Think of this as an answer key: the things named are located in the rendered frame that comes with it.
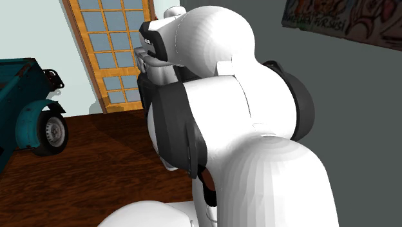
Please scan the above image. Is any wooden door with glass panes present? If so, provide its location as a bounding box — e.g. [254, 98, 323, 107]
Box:
[61, 0, 157, 114]

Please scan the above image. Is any teal vehicle with grey wheel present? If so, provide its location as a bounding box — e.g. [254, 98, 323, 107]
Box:
[0, 57, 70, 175]

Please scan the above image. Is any colourful wall poster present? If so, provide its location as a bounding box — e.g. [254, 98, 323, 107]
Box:
[281, 0, 402, 52]

